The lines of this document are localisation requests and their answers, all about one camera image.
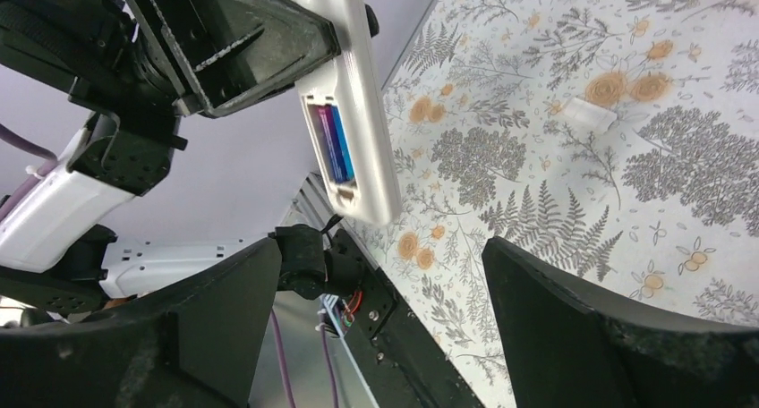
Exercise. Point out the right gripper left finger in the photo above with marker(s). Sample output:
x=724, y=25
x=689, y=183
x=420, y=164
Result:
x=195, y=343

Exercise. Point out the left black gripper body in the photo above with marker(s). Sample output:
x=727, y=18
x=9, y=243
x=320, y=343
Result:
x=157, y=50

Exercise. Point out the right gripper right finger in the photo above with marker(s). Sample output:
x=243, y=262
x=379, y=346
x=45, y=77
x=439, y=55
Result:
x=570, y=343

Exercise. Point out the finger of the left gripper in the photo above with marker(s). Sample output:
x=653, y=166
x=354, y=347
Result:
x=373, y=22
x=237, y=53

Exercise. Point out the white remote control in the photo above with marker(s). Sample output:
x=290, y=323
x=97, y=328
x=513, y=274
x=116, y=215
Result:
x=349, y=82

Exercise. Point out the purple blue battery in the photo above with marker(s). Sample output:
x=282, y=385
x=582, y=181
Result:
x=344, y=141
x=333, y=150

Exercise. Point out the white battery cover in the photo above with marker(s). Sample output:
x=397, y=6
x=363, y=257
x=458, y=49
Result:
x=587, y=117

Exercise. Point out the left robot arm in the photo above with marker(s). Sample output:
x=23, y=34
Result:
x=139, y=67

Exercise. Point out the floral table mat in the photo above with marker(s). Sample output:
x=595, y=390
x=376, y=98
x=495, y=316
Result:
x=662, y=207

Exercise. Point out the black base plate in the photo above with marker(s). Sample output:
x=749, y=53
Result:
x=398, y=358

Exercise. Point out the aluminium frame rails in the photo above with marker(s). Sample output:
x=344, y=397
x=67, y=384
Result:
x=310, y=204

